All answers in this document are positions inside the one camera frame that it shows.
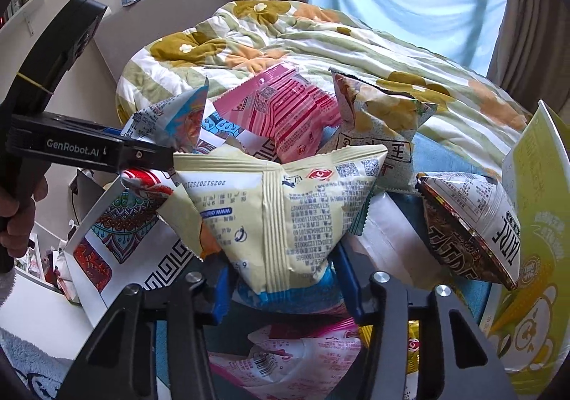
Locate blue orange snack packet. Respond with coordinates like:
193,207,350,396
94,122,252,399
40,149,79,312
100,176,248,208
119,78,211,154

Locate person's left hand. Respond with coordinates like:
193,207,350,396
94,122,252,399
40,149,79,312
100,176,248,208
0,176,50,259

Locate plain white bag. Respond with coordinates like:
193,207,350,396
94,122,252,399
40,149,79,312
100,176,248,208
345,193,448,296

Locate dark brown white snack packet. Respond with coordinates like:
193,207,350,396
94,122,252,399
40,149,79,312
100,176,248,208
415,172,523,291

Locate grey headboard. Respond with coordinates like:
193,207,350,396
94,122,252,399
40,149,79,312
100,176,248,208
91,0,268,89

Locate green yellow popcorn packet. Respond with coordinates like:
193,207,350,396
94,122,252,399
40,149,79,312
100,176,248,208
328,67,440,195

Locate pink white snack packet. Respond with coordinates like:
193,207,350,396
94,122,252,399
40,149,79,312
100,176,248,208
208,319,362,400

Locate cream and blue snack packet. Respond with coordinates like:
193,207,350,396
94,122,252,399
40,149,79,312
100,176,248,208
157,143,391,317

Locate beige curtain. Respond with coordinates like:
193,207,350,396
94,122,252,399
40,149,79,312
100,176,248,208
486,0,570,103

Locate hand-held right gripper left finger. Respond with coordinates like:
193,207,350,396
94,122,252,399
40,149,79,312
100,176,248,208
58,258,233,400

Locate floral green striped quilt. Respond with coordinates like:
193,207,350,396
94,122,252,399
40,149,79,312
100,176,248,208
115,0,535,180

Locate yellow-green cardboard box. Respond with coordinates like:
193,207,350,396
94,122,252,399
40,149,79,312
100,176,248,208
483,100,570,398

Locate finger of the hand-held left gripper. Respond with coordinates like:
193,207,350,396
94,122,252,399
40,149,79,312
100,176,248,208
116,143,177,172
60,114,135,141

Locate light blue window cloth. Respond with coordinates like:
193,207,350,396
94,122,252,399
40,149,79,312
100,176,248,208
307,0,508,82

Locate fuzzy blue rug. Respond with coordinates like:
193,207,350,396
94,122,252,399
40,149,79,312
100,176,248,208
0,326,72,400

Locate red white snack packet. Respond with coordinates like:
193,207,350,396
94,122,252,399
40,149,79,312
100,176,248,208
119,167,180,202

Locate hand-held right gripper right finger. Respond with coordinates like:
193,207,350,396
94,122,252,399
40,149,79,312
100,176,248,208
333,243,518,400

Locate pink striped snack packet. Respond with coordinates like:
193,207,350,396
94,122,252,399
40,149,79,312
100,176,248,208
213,63,344,164

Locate white desk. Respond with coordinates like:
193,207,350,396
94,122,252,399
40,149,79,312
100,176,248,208
9,222,108,360

